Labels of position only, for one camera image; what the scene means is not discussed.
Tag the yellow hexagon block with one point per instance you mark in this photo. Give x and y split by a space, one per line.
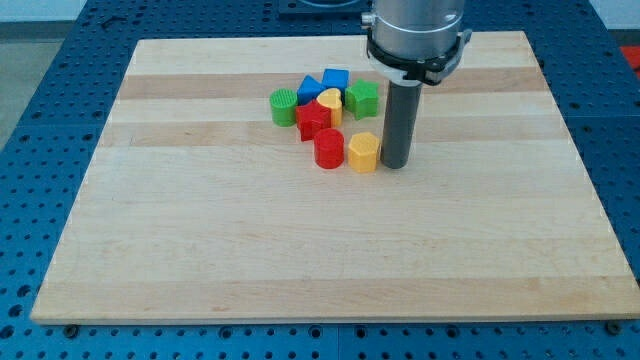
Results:
363 150

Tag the blue pentagon block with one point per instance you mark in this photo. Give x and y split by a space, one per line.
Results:
308 90

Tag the green cylinder block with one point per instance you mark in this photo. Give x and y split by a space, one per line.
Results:
283 103

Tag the yellow heart block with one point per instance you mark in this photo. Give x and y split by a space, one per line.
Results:
331 98

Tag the wooden board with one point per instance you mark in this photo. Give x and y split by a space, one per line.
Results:
197 209

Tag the green star block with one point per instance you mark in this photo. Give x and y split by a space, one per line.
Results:
362 99

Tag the blue cube block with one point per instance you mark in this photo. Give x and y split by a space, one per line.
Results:
335 78

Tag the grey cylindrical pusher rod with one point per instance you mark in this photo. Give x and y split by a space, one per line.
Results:
400 115

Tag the red cylinder block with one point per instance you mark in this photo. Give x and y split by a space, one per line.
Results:
329 148

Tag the red star block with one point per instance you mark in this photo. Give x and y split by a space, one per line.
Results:
311 118

